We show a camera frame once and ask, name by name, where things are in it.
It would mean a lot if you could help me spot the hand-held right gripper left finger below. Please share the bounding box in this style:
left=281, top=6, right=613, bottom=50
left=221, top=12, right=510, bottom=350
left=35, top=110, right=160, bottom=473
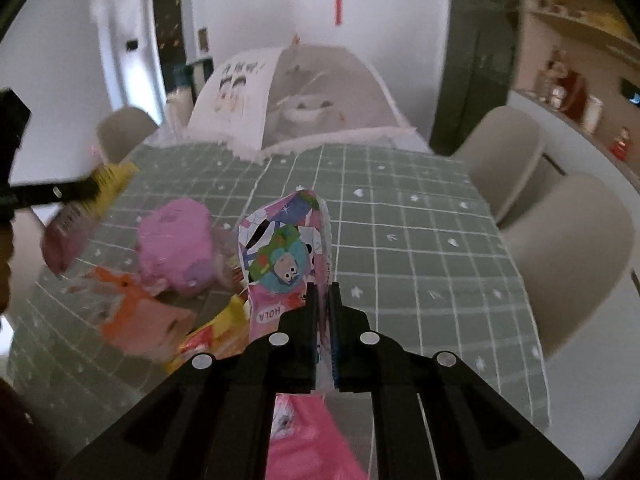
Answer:
left=57, top=282, right=321, bottom=480

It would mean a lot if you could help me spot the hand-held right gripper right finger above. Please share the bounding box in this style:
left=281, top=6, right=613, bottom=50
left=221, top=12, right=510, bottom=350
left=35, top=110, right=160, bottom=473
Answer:
left=328, top=280, right=586, bottom=480

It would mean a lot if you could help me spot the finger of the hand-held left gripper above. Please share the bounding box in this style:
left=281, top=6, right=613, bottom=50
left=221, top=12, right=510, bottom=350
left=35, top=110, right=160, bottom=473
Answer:
left=10, top=175, right=102, bottom=209

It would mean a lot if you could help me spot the cartoon printed pink packet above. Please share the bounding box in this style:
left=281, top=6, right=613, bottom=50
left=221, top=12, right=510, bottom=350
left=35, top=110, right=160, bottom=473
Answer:
left=237, top=187, right=334, bottom=396

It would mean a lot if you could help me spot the pink toy box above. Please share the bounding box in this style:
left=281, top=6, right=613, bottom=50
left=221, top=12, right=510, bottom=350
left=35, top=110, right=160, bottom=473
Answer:
left=264, top=391, right=372, bottom=480

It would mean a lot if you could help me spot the pink printed bag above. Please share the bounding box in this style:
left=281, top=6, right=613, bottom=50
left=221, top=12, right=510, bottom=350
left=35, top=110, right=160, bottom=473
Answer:
left=136, top=198, right=223, bottom=292

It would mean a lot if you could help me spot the orange plastic bag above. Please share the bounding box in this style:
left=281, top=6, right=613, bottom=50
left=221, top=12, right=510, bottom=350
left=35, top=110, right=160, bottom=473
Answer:
left=87, top=266, right=197, bottom=362

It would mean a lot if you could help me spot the beige dining chair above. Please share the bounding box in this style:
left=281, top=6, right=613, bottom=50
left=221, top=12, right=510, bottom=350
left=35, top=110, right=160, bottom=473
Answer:
left=95, top=106, right=162, bottom=167
left=499, top=174, right=637, bottom=362
left=449, top=105, right=547, bottom=227

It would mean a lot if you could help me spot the red yellow snack wrapper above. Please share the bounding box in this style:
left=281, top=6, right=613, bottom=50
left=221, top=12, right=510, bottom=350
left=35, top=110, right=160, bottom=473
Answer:
left=165, top=294, right=251, bottom=374

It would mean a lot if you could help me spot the green checkered tablecloth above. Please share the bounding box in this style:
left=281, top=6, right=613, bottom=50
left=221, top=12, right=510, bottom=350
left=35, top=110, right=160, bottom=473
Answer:
left=7, top=140, right=552, bottom=429

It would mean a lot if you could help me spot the dark door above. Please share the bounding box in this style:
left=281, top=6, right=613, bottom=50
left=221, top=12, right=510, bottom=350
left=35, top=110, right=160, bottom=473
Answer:
left=151, top=0, right=189, bottom=87

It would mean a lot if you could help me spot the white mesh food cover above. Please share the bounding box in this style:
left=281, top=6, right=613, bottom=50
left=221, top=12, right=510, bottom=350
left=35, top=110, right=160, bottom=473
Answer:
left=186, top=34, right=417, bottom=162

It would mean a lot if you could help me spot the dark glass cabinet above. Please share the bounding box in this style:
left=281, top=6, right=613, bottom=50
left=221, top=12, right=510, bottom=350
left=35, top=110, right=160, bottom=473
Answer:
left=429, top=0, right=522, bottom=157

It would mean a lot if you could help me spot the dark red bag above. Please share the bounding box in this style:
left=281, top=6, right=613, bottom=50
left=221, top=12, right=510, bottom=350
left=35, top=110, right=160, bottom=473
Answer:
left=564, top=69, right=587, bottom=122

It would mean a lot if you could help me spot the white cup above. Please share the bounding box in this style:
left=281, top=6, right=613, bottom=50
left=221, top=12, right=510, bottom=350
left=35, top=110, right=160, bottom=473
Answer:
left=581, top=94, right=604, bottom=134

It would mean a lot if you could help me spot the red doll figurine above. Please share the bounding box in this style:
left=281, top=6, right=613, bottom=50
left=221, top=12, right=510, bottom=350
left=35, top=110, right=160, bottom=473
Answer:
left=609, top=126, right=633, bottom=162

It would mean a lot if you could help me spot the black power strip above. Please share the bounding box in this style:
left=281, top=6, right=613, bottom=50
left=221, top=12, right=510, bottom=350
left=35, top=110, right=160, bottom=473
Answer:
left=619, top=76, right=640, bottom=107

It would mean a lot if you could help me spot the wooden wall shelf unit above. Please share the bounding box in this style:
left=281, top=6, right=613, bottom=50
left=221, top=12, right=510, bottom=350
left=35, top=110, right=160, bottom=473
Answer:
left=510, top=0, right=640, bottom=182

